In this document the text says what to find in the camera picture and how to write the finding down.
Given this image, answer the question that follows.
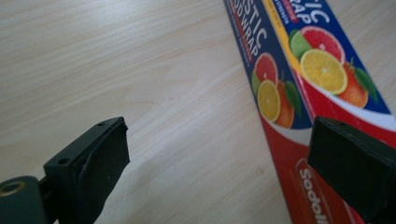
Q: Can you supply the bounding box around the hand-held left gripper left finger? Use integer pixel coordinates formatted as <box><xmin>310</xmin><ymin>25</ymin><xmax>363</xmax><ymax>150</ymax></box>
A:
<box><xmin>39</xmin><ymin>116</ymin><xmax>131</xmax><ymax>224</ymax></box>

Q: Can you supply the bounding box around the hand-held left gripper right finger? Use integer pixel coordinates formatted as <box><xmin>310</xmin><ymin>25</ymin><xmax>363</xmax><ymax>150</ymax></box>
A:
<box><xmin>307</xmin><ymin>116</ymin><xmax>396</xmax><ymax>224</ymax></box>

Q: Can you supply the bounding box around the blue and red wrap box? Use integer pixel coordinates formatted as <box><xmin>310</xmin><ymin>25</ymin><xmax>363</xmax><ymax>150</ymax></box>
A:
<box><xmin>223</xmin><ymin>0</ymin><xmax>396</xmax><ymax>224</ymax></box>

